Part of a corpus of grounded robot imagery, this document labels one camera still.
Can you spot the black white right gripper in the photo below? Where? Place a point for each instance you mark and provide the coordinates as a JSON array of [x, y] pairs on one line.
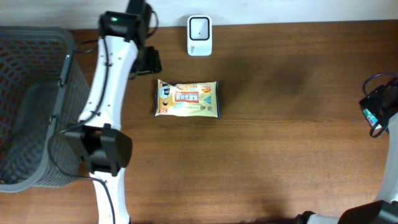
[[368, 101]]

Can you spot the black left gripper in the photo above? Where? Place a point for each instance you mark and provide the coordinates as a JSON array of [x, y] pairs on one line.
[[156, 66]]

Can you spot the teal tissue pack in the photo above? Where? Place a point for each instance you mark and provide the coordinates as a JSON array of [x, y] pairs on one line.
[[372, 120]]

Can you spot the yellow snack bag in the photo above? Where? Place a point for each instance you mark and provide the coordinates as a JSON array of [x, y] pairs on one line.
[[190, 99]]

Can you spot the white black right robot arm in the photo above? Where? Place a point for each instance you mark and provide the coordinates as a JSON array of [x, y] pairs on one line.
[[384, 208]]

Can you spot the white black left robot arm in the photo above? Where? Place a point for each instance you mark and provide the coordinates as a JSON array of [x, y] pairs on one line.
[[97, 139]]

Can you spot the grey plastic basket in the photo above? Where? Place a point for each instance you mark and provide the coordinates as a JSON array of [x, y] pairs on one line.
[[43, 91]]

